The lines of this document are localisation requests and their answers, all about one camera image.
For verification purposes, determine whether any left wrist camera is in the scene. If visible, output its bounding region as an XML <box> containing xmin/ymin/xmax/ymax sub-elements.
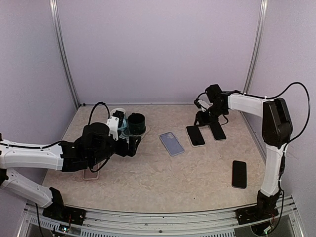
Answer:
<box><xmin>106</xmin><ymin>115</ymin><xmax>120</xmax><ymax>141</ymax></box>

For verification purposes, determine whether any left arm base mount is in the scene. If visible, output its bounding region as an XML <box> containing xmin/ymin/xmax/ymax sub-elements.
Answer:
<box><xmin>42</xmin><ymin>204</ymin><xmax>86</xmax><ymax>226</ymax></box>

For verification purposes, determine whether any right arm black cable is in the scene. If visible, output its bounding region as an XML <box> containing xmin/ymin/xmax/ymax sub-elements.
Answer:
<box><xmin>265</xmin><ymin>82</ymin><xmax>311</xmax><ymax>149</ymax></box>

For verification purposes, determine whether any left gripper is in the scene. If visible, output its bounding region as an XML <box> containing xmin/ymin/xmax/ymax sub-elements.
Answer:
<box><xmin>90</xmin><ymin>136</ymin><xmax>141</xmax><ymax>165</ymax></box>

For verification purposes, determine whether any aluminium frame post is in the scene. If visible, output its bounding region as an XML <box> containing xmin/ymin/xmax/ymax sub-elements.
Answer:
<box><xmin>49</xmin><ymin>0</ymin><xmax>80</xmax><ymax>109</ymax></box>
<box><xmin>242</xmin><ymin>0</ymin><xmax>269</xmax><ymax>94</ymax></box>

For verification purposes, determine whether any silver-edged black smartphone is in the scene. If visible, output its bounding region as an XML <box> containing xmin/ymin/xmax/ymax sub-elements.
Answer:
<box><xmin>209</xmin><ymin>122</ymin><xmax>226</xmax><ymax>141</ymax></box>

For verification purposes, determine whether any aluminium front rail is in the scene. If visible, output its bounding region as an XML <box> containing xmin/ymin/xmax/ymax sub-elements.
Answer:
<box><xmin>16</xmin><ymin>196</ymin><xmax>307</xmax><ymax>237</ymax></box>

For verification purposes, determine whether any right aluminium frame post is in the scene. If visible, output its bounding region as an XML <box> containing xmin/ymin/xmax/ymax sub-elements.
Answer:
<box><xmin>242</xmin><ymin>0</ymin><xmax>269</xmax><ymax>94</ymax></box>

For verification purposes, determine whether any round grey swirl tray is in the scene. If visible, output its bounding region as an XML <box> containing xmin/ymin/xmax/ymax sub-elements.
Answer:
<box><xmin>119</xmin><ymin>125</ymin><xmax>150</xmax><ymax>140</ymax></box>

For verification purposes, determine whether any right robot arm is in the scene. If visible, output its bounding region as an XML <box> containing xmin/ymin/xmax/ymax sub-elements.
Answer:
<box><xmin>194</xmin><ymin>84</ymin><xmax>293</xmax><ymax>219</ymax></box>

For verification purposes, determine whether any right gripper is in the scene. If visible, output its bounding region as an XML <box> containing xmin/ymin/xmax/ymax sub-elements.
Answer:
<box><xmin>195</xmin><ymin>104</ymin><xmax>227</xmax><ymax>126</ymax></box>

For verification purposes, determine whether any dark green mug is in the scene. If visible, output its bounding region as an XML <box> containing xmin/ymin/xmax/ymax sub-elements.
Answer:
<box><xmin>127</xmin><ymin>113</ymin><xmax>146</xmax><ymax>136</ymax></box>

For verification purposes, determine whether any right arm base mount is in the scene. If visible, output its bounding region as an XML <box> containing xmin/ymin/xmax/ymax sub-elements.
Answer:
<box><xmin>235</xmin><ymin>205</ymin><xmax>279</xmax><ymax>225</ymax></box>

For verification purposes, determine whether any white phone case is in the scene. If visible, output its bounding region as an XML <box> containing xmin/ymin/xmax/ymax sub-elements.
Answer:
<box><xmin>186</xmin><ymin>125</ymin><xmax>205</xmax><ymax>147</ymax></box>

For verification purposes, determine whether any light blue mug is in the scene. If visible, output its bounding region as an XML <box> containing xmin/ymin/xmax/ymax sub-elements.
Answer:
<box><xmin>110</xmin><ymin>108</ymin><xmax>127</xmax><ymax>131</ymax></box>

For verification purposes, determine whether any left aluminium frame post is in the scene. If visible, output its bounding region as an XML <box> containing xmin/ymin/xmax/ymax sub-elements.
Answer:
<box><xmin>49</xmin><ymin>0</ymin><xmax>80</xmax><ymax>109</ymax></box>

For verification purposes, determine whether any purple-edged black smartphone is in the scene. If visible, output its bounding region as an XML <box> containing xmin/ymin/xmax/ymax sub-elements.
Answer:
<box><xmin>232</xmin><ymin>160</ymin><xmax>247</xmax><ymax>189</ymax></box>

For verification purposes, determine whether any lavender phone case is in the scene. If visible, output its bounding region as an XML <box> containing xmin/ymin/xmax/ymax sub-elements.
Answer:
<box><xmin>159</xmin><ymin>132</ymin><xmax>185</xmax><ymax>157</ymax></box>

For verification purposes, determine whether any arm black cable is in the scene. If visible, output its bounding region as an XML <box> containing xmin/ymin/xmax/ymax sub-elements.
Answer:
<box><xmin>265</xmin><ymin>82</ymin><xmax>311</xmax><ymax>149</ymax></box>
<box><xmin>88</xmin><ymin>101</ymin><xmax>111</xmax><ymax>124</ymax></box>

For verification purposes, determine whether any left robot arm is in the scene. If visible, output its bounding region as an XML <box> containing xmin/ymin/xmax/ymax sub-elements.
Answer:
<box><xmin>0</xmin><ymin>122</ymin><xmax>141</xmax><ymax>220</ymax></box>

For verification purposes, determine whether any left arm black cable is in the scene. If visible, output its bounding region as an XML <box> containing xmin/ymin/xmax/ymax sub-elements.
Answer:
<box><xmin>88</xmin><ymin>101</ymin><xmax>111</xmax><ymax>124</ymax></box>

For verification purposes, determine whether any pink phone case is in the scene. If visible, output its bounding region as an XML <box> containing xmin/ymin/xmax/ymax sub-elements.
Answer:
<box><xmin>82</xmin><ymin>169</ymin><xmax>99</xmax><ymax>181</ymax></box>

